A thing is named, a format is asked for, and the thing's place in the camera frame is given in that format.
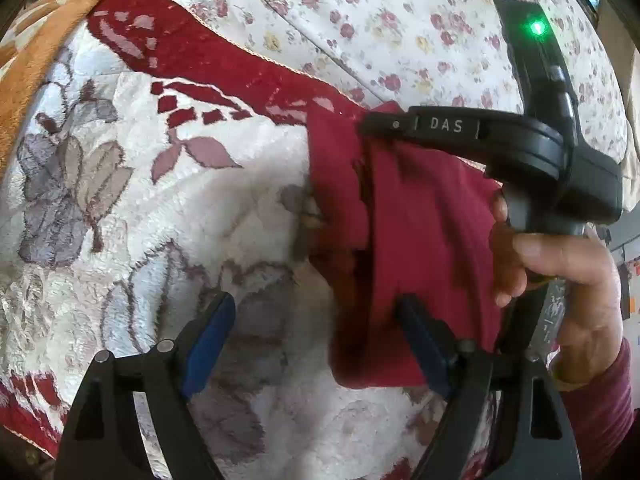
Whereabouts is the person's right hand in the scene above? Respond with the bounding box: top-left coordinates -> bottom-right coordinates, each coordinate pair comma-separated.
487,195 -> 625,388

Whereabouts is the person's right forearm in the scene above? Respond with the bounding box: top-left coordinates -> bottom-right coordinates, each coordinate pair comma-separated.
550,337 -> 637,480

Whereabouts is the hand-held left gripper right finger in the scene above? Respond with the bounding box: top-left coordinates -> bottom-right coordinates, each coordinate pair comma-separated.
397,294 -> 583,480

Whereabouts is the dark red sweater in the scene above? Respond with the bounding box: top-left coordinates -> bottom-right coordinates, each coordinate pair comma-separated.
306,101 -> 506,390

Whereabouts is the red and white floral blanket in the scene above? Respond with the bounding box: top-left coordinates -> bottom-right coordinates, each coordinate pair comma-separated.
0,0 -> 506,480

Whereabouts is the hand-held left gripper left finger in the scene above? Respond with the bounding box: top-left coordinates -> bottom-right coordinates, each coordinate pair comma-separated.
54,291 -> 237,480

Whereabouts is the orange checkered blanket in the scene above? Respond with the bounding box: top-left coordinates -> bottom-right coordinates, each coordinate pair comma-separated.
0,0 -> 118,173

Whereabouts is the white floral duvet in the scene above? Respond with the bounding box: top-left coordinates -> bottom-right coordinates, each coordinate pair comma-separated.
95,0 -> 630,171

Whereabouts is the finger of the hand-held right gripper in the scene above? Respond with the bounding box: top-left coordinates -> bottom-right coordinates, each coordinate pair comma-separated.
359,106 -> 483,143

